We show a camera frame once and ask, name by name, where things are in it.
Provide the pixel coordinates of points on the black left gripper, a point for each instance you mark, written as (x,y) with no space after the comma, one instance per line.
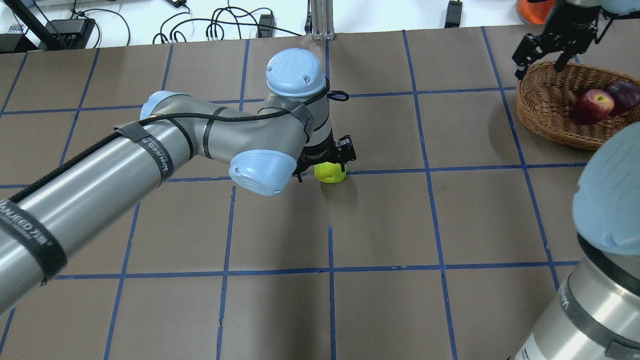
(318,151)

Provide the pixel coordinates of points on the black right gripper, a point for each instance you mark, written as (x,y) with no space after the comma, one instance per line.
(573,26)

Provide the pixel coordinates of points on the green apple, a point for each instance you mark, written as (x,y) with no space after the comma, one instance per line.
(329,172)

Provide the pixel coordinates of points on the red apple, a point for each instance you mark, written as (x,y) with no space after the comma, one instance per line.
(592,107)

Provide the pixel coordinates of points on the dark purple apple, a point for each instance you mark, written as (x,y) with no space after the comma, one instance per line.
(626,96)

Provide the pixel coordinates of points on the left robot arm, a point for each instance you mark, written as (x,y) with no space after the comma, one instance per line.
(44,225)

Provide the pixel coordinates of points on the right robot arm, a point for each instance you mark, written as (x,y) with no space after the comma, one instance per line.
(595,315)

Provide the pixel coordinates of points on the wicker basket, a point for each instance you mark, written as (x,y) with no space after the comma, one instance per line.
(545,99)

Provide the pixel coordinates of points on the orange plastic bucket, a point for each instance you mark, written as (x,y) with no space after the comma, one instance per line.
(534,12)

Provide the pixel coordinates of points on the aluminium frame post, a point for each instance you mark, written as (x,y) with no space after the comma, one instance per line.
(322,20)

